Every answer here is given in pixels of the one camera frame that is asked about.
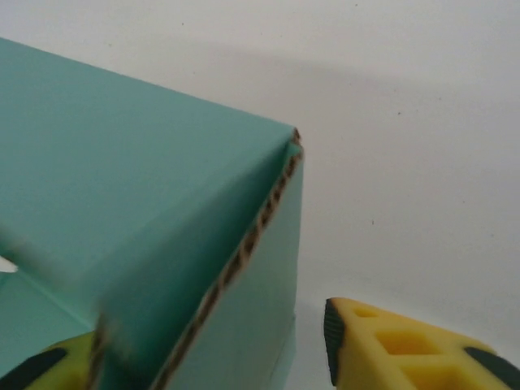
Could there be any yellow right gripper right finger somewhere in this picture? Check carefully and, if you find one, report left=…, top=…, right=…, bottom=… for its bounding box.
left=323, top=297, right=520, bottom=390

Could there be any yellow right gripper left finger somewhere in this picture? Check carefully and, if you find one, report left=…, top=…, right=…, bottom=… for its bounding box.
left=0, top=330, right=101, bottom=390

